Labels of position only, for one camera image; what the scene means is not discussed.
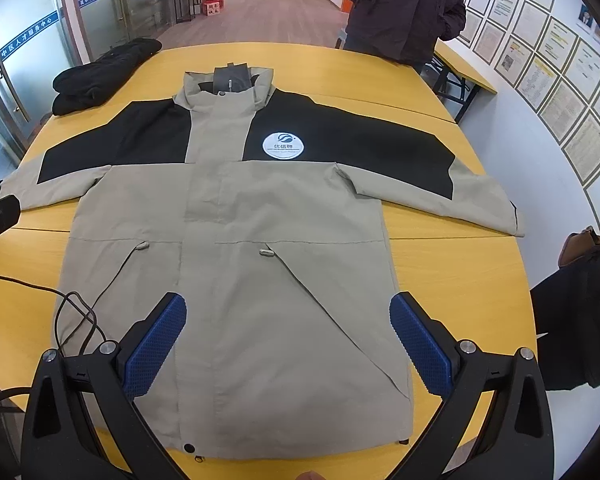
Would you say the glass door front, blue stripe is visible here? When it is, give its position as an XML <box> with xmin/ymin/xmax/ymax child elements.
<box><xmin>0</xmin><ymin>0</ymin><xmax>88</xmax><ymax>176</ymax></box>

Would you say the folded black garment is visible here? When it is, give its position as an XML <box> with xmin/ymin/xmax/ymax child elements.
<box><xmin>51</xmin><ymin>37</ymin><xmax>163</xmax><ymax>117</ymax></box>

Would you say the beige and black jacket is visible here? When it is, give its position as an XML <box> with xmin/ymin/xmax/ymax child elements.
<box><xmin>0</xmin><ymin>62</ymin><xmax>527</xmax><ymax>462</ymax></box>

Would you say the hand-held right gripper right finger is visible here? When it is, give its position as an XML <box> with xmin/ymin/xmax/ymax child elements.
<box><xmin>389</xmin><ymin>291</ymin><xmax>555</xmax><ymax>480</ymax></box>

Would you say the wall of framed notices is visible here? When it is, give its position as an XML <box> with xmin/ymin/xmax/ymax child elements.
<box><xmin>457</xmin><ymin>0</ymin><xmax>600</xmax><ymax>233</ymax></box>

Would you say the person at right edge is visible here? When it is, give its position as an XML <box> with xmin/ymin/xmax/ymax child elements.
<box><xmin>529</xmin><ymin>189</ymin><xmax>600</xmax><ymax>392</ymax></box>

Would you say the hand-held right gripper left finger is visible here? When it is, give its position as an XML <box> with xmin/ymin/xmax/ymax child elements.
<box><xmin>20</xmin><ymin>292</ymin><xmax>187</xmax><ymax>480</ymax></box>

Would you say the brown bag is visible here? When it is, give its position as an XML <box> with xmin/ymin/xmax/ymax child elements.
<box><xmin>558</xmin><ymin>226</ymin><xmax>600</xmax><ymax>268</ymax></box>

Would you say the black cable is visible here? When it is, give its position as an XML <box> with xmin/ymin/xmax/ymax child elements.
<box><xmin>0</xmin><ymin>272</ymin><xmax>107</xmax><ymax>357</ymax></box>

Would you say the yellow bench with black legs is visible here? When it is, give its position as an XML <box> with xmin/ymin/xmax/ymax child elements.
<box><xmin>431</xmin><ymin>40</ymin><xmax>499</xmax><ymax>124</ymax></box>

